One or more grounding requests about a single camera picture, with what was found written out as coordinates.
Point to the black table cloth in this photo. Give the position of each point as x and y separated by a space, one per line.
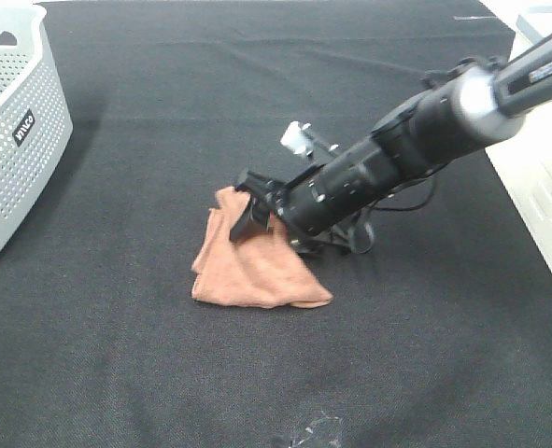
441 336

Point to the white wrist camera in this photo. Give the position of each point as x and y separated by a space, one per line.
296 139

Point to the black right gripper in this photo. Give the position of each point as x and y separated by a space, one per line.
268 196

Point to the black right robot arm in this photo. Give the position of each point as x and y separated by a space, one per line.
479 103

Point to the grey perforated laundry basket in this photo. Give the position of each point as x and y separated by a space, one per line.
35 124

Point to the orange-brown towel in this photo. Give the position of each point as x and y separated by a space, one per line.
261 271

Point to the white perforated basket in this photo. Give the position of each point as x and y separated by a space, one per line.
524 165

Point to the clear tape piece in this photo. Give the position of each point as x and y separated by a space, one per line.
318 429

